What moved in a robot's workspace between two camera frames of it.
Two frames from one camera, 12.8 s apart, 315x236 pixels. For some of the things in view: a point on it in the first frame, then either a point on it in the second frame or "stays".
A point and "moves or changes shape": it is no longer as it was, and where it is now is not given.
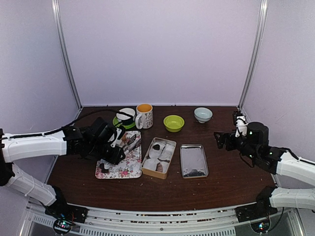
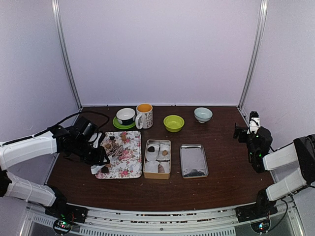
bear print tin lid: [193, 161] stays
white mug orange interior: [144, 118] stays
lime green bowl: [173, 123] stays
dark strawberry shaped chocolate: [156, 147] -> [151, 149]
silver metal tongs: [137, 144] moves or changes shape
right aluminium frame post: [254, 52] stays
